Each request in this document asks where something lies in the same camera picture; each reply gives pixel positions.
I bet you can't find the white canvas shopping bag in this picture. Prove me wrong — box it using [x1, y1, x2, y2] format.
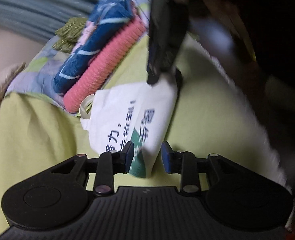
[79, 70, 179, 178]

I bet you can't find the blue patterned folded blanket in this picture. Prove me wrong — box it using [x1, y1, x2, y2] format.
[53, 0, 134, 95]

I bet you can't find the pink ribbed folded towel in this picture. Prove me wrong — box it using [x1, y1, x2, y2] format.
[63, 15, 146, 113]

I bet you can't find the light green bed sheet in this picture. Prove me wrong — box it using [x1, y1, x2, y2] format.
[0, 35, 295, 240]

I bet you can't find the green zigzag pattern cushion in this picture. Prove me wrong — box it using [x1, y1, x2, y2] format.
[52, 17, 87, 53]

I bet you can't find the pastel patchwork quilt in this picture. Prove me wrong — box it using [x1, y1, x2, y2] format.
[5, 0, 151, 110]

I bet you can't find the grey-blue curtain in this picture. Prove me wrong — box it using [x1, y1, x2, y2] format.
[0, 0, 99, 42]

